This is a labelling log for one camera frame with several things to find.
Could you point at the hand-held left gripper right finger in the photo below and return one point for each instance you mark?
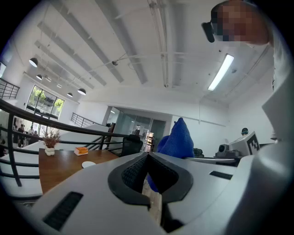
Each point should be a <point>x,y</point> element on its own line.
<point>206,195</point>

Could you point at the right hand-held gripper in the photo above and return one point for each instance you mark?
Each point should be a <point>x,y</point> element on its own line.
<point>241,144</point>

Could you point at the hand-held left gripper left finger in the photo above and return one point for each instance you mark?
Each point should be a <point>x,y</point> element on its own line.
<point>92,206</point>

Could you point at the white round plate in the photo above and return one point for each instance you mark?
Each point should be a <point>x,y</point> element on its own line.
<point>88,164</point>

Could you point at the blue cloth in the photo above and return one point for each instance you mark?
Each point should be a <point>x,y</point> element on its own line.
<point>181,140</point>

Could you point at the orange tissue box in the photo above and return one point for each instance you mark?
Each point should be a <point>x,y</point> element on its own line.
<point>80,150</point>

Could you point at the black office chair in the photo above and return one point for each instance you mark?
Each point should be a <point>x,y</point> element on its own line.
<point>132,144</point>

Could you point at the ceiling tube light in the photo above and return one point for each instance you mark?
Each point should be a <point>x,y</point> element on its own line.
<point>221,72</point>

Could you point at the person's white shirt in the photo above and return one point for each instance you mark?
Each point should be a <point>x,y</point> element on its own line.
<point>281,80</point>

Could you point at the dried plant in white vase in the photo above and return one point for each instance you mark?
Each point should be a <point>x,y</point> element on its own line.
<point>51,140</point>

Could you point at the black metal railing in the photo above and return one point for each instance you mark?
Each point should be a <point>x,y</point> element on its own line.
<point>9,89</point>
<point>10,142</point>
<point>80,119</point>

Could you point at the glass office partition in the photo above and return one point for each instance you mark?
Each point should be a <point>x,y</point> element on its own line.
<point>137,128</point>

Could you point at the large glass window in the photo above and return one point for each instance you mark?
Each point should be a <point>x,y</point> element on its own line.
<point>44,103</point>

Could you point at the person's head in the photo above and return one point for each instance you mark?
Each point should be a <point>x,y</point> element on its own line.
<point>239,23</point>

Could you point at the group of black pendant lamps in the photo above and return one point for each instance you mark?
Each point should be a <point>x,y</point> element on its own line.
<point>33,62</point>

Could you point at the black head camera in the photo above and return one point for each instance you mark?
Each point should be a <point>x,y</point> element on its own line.
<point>207,32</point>

